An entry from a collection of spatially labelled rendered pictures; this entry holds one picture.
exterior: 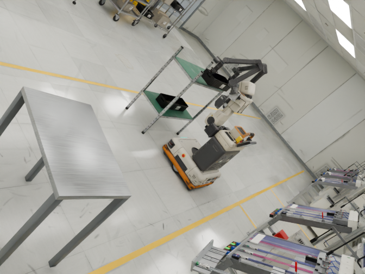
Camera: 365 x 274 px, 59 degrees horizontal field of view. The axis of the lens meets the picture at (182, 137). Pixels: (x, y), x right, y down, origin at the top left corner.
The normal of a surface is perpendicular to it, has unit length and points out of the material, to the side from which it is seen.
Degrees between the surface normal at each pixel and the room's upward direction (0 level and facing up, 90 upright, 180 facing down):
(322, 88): 90
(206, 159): 90
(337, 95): 90
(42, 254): 0
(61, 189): 0
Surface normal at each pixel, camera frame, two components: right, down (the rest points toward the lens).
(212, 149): -0.50, -0.01
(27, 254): 0.67, -0.64
